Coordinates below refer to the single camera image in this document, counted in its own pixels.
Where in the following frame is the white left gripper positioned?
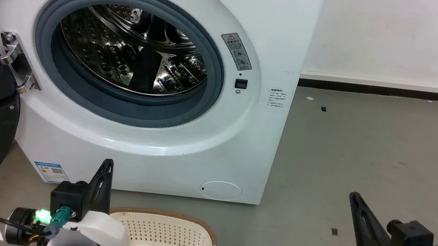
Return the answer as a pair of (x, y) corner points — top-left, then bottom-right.
(45, 153), (140, 246)

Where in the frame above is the stainless steel washing machine drum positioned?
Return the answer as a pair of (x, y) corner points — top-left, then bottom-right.
(53, 0), (215, 102)

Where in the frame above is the blue white energy label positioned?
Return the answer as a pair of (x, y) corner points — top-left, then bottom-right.
(32, 161), (71, 185)

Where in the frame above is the white perforated laundry basket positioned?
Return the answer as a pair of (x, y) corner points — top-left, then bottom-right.
(105, 205), (223, 246)

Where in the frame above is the grey rubber door gasket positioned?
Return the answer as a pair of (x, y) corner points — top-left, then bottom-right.
(25, 0), (234, 136)

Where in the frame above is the white front-load washing machine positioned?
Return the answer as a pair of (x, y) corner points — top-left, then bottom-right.
(0, 0), (325, 211)

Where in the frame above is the oval drain filter cover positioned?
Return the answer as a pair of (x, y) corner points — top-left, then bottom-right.
(199, 179), (244, 203)

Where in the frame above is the metal door hinge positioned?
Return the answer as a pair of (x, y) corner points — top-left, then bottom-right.
(0, 31), (48, 97)

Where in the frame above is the small printed text label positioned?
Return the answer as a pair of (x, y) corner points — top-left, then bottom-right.
(267, 88), (287, 109)

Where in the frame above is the grey warning sticker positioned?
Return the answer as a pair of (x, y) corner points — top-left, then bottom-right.
(217, 31), (256, 72)

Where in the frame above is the black wall baseboard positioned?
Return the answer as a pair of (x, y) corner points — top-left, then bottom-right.
(297, 77), (438, 103)

